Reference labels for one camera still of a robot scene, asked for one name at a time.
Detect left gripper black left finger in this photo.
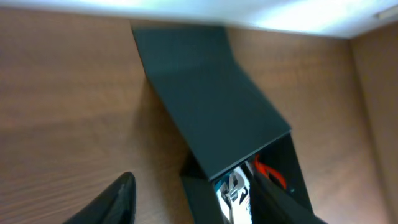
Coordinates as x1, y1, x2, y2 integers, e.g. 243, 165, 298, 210
64, 172, 136, 224

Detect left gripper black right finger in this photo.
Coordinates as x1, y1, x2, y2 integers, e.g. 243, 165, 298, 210
250, 173, 326, 224

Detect black open cardboard box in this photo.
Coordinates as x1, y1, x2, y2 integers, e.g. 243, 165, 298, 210
132, 26, 313, 223

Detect white blue screwdriver set box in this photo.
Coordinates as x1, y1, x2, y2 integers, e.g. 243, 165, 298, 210
215, 167, 252, 224

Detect red handled small cutting pliers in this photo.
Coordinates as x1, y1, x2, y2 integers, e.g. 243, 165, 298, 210
254, 155, 287, 190

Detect silver adjustable wrench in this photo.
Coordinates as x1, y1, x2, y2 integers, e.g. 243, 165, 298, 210
220, 175, 239, 224

